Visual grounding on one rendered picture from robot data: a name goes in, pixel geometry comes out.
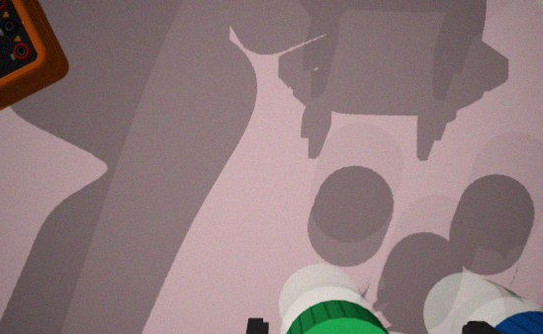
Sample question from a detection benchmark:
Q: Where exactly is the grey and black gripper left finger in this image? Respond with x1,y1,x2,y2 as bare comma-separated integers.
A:
246,318,269,334

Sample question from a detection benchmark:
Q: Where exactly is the orange digital multimeter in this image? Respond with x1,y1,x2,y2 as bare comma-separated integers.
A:
0,0,69,111

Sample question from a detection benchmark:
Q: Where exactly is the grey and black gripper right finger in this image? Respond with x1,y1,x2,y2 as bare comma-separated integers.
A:
462,321,502,334

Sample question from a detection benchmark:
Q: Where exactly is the bottle with green cap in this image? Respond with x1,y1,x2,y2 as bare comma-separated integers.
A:
279,264,389,334

